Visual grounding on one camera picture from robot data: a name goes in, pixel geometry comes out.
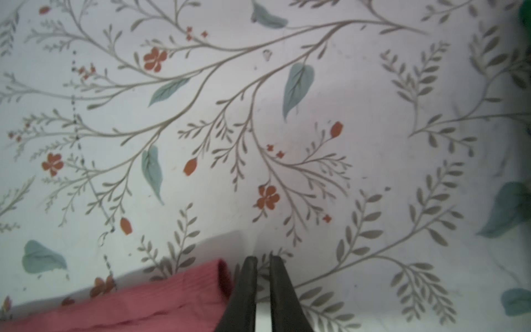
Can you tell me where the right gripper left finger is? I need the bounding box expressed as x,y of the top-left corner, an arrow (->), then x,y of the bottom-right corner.
214,256 -> 258,332

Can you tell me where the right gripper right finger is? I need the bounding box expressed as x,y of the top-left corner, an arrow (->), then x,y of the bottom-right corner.
269,255 -> 313,332

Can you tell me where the pink red tank top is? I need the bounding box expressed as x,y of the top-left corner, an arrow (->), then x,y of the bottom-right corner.
1,260 -> 233,331

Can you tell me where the green tank top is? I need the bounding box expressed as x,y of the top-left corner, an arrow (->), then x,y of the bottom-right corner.
519,0 -> 531,33

